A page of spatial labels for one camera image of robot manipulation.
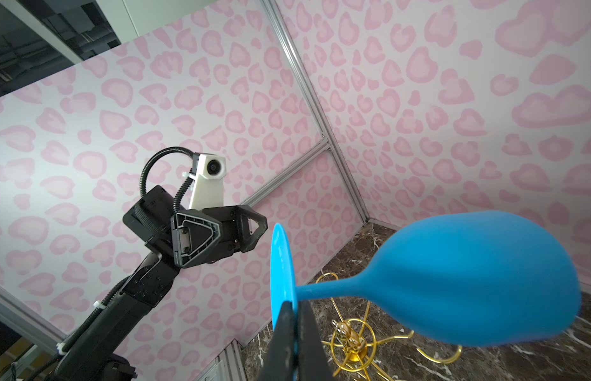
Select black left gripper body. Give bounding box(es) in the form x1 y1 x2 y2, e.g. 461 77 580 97
122 186 243 267

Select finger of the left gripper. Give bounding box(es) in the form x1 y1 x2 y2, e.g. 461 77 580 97
235 205 268 252
171 211 222 268

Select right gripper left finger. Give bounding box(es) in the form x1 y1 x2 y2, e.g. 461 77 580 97
257 302 296 381

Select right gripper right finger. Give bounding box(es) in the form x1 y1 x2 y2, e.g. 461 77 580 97
296 301 334 381

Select blue wine glass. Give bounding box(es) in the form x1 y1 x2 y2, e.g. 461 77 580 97
271 211 581 347

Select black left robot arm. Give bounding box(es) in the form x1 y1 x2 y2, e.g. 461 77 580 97
29 185 268 380

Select left black corrugated cable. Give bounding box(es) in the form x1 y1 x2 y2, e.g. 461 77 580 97
139 146 196 213

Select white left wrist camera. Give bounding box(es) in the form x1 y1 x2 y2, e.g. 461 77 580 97
188 153 227 211

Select gold wire wine glass rack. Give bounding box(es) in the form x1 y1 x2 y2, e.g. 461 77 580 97
313 298 463 380

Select left aluminium frame beam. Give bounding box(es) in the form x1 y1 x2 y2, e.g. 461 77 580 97
0 1 362 365

